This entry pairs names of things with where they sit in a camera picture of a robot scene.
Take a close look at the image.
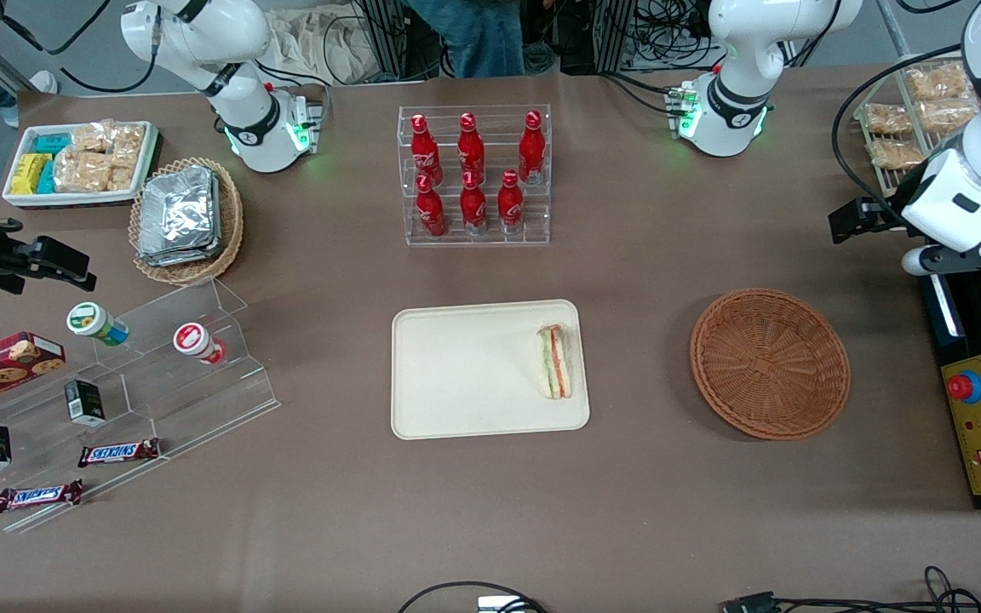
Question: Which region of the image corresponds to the triangular sandwich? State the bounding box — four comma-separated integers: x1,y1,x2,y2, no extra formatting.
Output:
536,323,574,402

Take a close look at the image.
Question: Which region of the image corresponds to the white rectangular snack tray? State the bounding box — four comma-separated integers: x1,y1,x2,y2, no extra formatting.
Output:
2,121,160,210

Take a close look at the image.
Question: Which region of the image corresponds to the brown round wicker basket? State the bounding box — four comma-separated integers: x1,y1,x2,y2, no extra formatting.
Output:
690,288,852,441

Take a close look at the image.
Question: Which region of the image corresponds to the tan oval wicker basket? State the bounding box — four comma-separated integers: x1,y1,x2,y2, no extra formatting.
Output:
129,157,244,286

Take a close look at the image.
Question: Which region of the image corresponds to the beige plastic tray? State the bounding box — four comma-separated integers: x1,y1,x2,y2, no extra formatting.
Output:
391,299,591,441

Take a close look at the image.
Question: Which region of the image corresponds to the green lid yogurt cup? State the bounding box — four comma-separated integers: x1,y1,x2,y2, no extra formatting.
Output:
66,301,130,347

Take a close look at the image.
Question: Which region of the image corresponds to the red tartan cookie box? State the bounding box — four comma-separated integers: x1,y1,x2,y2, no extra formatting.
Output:
0,331,66,417

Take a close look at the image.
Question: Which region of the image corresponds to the yellow snack packet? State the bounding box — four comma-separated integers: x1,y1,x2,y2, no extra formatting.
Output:
11,152,51,196

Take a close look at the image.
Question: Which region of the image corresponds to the clear bag of rice crackers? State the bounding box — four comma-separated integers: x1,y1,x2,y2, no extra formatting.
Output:
53,150,139,194
71,122,147,160

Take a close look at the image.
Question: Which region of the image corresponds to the silver foil pack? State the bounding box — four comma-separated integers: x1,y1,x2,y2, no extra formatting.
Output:
139,165,219,256
137,243,224,268

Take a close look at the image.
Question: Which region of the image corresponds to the red lid yogurt cup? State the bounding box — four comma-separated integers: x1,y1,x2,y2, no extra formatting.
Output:
172,321,228,366

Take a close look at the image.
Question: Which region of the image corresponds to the clear acrylic stepped shelf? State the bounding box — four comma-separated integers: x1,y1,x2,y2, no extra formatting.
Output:
0,277,281,535

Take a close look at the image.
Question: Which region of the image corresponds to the red emergency stop button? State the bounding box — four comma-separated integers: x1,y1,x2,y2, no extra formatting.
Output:
946,370,981,406

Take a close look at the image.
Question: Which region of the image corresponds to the Snickers chocolate bar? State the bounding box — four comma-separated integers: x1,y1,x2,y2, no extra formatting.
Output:
77,438,162,469
0,478,84,514

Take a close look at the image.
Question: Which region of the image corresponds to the red cola bottle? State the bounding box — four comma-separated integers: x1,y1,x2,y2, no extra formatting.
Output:
410,113,444,186
416,175,448,238
518,111,546,185
457,112,486,181
497,169,525,235
460,170,489,237

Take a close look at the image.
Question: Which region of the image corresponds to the beige cloth bag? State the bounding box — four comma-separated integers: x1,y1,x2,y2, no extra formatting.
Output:
265,7,382,86

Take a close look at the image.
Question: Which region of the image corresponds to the clear acrylic bottle rack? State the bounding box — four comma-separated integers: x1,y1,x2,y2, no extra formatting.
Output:
398,105,552,247

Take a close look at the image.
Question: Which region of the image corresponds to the standing person in blue jeans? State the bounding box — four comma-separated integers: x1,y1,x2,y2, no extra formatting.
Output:
404,0,527,79

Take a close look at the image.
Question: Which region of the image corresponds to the white wire rack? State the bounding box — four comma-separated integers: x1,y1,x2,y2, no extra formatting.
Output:
852,54,981,202

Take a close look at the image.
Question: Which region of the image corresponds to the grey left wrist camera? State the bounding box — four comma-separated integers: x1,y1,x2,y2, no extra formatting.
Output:
901,241,981,277

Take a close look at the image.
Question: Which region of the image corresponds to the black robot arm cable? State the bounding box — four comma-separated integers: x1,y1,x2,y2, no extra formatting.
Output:
0,0,161,95
830,44,970,224

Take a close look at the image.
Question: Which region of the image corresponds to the aluminium frame post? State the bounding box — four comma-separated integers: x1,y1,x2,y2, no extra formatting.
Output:
359,0,411,79
592,0,639,74

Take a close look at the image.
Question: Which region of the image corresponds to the black floor cable bundle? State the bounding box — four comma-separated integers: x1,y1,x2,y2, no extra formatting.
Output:
523,0,592,76

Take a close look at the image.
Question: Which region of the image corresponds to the black cable with connector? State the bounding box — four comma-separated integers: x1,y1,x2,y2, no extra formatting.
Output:
720,565,981,613

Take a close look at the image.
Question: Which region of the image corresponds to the black looped table cable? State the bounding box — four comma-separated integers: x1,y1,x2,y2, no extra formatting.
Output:
396,581,548,613

